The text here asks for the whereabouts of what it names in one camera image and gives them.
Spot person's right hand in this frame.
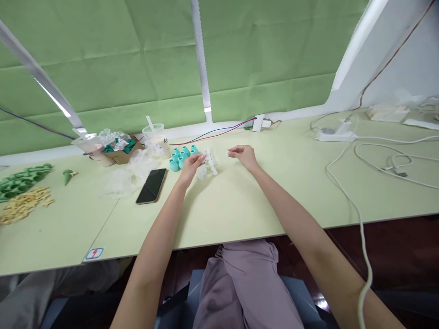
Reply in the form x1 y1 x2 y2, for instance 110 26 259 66
227 145 261 171

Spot person's left hand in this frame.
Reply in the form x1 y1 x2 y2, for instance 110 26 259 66
178 153 208 184

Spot person's left fingers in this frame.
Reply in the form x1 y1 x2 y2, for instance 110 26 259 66
187 154 208 169

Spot person's right fingers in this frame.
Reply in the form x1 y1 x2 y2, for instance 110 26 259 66
227 145 255 159

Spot group of teal plastic bottles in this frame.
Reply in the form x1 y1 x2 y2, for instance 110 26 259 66
168 144 200 172

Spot plastic cup with beige drink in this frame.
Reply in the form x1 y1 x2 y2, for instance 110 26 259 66
142 123 171 159

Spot black smartphone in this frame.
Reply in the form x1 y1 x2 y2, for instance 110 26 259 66
135 168 168 206

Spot pile of clear plastic bags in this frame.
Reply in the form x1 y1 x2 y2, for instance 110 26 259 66
99 148 159 200

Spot cardboard box with green parts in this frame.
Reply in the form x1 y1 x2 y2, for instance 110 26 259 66
98 128 145 165

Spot white power strip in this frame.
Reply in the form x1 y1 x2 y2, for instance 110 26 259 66
315 119 358 143

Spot window with green paper cover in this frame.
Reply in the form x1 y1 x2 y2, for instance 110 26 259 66
0 0 391 162

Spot plastic cup with pink drink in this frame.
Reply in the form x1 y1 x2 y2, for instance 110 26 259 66
71 133 114 168

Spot single green plastic cone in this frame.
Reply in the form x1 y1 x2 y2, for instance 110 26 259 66
62 169 79 187

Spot packet of tissues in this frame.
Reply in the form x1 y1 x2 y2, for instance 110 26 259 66
365 102 411 122

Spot grey-blue chair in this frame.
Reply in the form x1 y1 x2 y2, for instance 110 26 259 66
40 269 340 329

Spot pile of green cone parts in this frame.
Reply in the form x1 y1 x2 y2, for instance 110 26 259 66
0 163 54 203

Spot pile of yellow plastic pieces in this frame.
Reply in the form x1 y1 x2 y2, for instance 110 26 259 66
0 186 55 225

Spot white paper sheet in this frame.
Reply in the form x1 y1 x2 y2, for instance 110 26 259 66
402 117 439 132

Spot red and blue wire pair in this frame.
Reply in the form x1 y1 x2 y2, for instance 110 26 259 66
169 117 257 146

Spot white wall adapter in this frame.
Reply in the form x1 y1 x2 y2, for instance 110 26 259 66
252 113 272 133

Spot thick white power cable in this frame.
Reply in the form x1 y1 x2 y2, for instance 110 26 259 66
325 140 375 329

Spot thin white charging cable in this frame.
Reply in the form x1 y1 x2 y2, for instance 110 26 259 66
354 135 439 190

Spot thin red wire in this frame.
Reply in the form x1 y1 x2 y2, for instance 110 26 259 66
350 0 437 111

